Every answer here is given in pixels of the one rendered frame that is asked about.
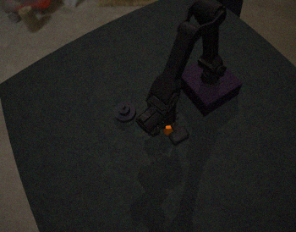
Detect orange knob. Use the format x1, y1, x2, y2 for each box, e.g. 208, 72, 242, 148
163, 125, 173, 135

